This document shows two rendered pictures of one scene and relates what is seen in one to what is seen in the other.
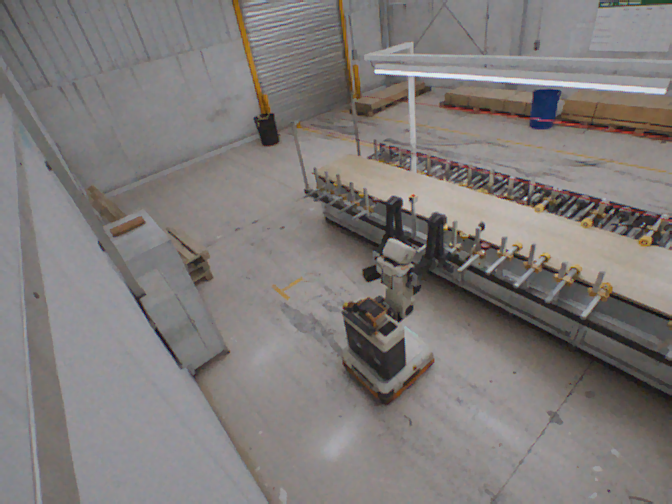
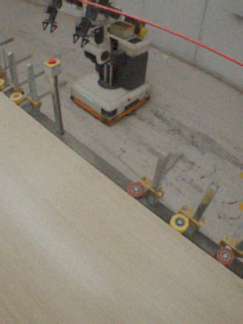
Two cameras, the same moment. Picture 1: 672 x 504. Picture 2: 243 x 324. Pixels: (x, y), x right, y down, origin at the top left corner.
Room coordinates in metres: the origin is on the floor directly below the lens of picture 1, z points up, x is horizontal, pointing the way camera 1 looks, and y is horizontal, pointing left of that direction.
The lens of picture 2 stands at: (4.51, -0.90, 1.94)
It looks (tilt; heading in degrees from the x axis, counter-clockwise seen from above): 50 degrees down; 162
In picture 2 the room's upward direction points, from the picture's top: 5 degrees clockwise
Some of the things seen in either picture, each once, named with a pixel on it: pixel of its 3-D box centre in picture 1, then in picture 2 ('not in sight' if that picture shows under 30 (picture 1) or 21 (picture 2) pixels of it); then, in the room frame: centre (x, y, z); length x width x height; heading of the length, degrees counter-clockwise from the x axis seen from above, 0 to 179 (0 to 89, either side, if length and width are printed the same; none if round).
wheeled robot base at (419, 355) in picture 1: (387, 356); (110, 91); (2.12, -0.29, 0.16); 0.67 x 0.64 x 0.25; 122
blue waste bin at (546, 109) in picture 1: (544, 109); not in sight; (7.30, -4.93, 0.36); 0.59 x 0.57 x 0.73; 123
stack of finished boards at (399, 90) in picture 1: (390, 94); not in sight; (11.23, -2.50, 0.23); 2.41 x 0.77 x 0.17; 125
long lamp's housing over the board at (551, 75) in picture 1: (485, 73); not in sight; (2.98, -1.44, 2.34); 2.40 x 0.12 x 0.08; 33
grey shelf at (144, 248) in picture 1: (168, 294); not in sight; (2.93, 1.80, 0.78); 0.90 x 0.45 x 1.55; 33
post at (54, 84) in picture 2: (413, 219); (56, 105); (3.21, -0.89, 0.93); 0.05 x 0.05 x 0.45; 33
